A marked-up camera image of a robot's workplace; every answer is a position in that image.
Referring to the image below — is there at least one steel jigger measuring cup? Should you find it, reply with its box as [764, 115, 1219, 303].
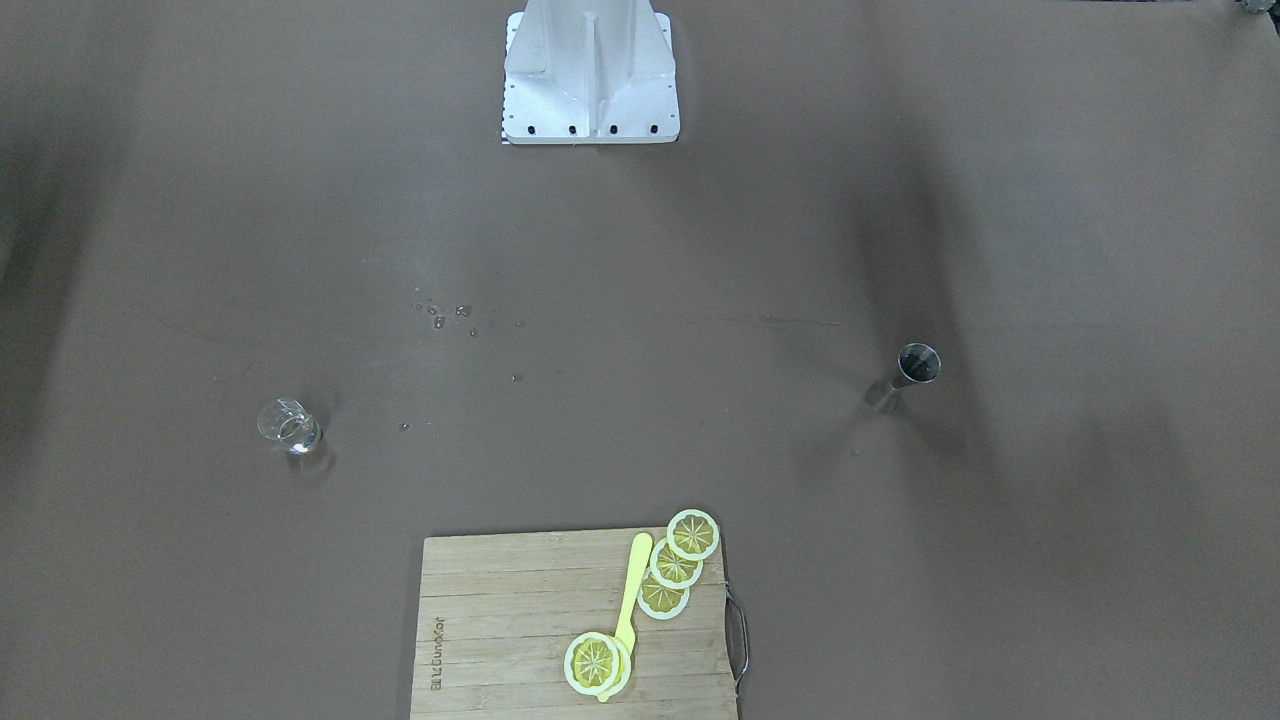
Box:
[863, 342, 942, 414]

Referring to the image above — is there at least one small clear glass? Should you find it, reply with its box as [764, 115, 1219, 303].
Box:
[256, 397, 323, 456]

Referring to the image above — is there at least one yellow plastic knife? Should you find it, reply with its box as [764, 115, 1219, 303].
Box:
[612, 530, 654, 671]

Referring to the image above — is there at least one wooden cutting board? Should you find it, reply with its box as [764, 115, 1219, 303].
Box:
[410, 528, 740, 719]

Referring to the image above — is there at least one lemon slice on knife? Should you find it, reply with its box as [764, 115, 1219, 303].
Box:
[563, 632, 632, 703]

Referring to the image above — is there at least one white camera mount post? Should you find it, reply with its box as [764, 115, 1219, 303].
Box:
[500, 1, 681, 145]

